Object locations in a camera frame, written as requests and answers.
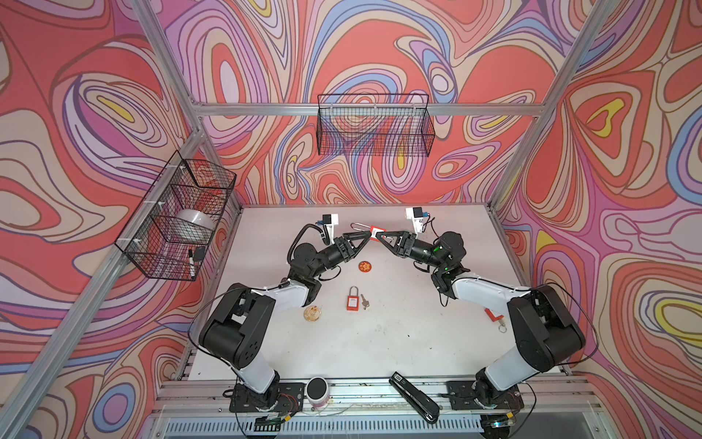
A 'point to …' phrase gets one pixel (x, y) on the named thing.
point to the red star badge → (365, 266)
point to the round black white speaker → (317, 390)
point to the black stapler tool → (427, 409)
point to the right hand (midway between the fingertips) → (376, 242)
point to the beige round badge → (312, 313)
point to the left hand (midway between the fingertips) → (371, 240)
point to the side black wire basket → (168, 233)
